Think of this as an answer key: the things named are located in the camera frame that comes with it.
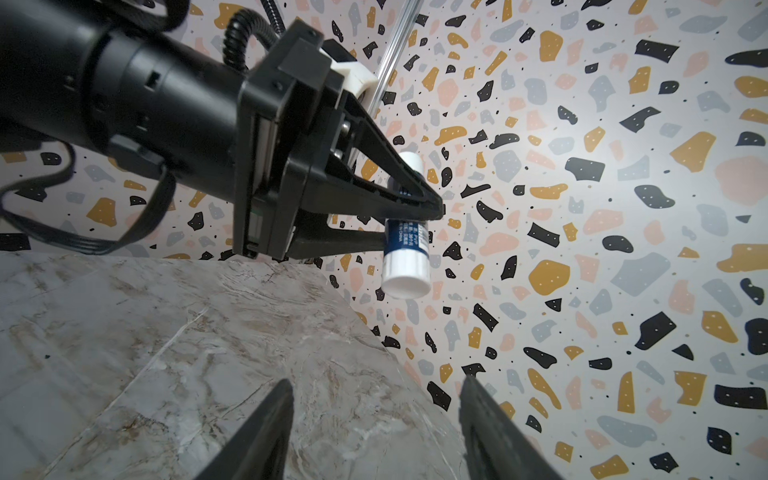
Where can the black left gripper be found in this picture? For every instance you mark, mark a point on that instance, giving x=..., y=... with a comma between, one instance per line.
x=292, y=116

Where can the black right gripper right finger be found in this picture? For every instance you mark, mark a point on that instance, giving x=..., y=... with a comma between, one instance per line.
x=495, y=447

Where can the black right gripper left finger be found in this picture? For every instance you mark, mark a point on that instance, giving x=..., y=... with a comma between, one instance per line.
x=258, y=450

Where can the blue white glue stick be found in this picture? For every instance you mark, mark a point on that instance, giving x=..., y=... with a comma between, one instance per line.
x=406, y=266

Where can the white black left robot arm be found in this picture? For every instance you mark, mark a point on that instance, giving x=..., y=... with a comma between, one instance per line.
x=106, y=76

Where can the aluminium corner post left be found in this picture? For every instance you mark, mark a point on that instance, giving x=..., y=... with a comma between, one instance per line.
x=406, y=19

